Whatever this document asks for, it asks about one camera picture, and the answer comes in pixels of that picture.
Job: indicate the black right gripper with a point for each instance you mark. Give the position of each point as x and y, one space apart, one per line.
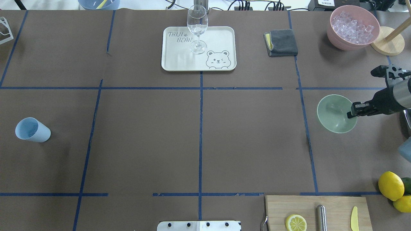
384 100

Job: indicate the green bowl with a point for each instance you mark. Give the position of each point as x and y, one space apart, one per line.
332 114

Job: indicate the light blue cup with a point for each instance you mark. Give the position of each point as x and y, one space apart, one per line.
30 129

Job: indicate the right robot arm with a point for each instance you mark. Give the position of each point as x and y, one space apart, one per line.
401 93

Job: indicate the pink bowl of ice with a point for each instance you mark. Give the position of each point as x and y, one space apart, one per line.
352 27

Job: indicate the wooden cup stand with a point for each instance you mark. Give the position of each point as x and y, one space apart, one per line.
390 42

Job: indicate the yellow lemon oval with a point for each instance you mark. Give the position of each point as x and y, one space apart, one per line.
391 186

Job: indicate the wooden cutting board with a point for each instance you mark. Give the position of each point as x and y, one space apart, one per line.
338 211

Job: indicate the grey yellow folded cloth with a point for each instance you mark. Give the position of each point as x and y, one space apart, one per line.
280 43

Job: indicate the yellow lemon round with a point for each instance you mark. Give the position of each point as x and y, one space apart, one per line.
403 204

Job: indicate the steel muddler black cap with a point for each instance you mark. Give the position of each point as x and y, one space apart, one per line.
321 218

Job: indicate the yellow plastic knife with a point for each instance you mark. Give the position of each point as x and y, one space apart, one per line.
354 224

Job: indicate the half lemon slice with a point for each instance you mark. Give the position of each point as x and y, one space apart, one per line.
295 222

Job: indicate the cream bear tray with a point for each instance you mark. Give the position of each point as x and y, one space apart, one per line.
216 52

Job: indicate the clear wine glass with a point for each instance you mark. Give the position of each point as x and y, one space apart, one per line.
197 23

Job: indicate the blue basin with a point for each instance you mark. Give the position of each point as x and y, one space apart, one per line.
99 4

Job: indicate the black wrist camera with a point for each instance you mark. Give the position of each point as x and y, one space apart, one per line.
390 72

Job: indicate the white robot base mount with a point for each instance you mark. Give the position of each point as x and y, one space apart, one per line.
219 225

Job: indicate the white wire rack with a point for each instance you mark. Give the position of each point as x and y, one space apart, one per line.
5 31

